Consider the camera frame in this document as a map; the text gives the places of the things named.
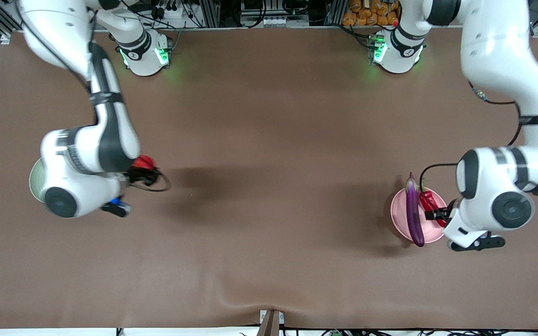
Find pink plate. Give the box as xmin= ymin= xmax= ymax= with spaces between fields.
xmin=390 ymin=186 xmax=450 ymax=244

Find white power strip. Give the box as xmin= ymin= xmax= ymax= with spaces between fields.
xmin=150 ymin=0 xmax=181 ymax=20

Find bag of orange fruit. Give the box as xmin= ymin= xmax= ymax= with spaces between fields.
xmin=341 ymin=0 xmax=400 ymax=27

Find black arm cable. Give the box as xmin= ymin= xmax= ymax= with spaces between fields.
xmin=17 ymin=0 xmax=172 ymax=192
xmin=419 ymin=79 xmax=524 ymax=189

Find purple eggplant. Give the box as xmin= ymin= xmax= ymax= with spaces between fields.
xmin=405 ymin=172 xmax=425 ymax=248

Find aluminium frame post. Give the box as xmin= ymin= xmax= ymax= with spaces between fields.
xmin=201 ymin=0 xmax=220 ymax=28

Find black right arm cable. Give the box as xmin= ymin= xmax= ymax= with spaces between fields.
xmin=17 ymin=0 xmax=172 ymax=192

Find red chili pepper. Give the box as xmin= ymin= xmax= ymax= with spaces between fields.
xmin=418 ymin=177 xmax=448 ymax=228

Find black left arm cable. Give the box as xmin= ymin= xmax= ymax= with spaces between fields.
xmin=419 ymin=79 xmax=524 ymax=189

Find brown table cloth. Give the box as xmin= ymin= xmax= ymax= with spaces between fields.
xmin=0 ymin=26 xmax=538 ymax=329

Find light green plate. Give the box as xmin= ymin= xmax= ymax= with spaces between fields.
xmin=29 ymin=158 xmax=46 ymax=204

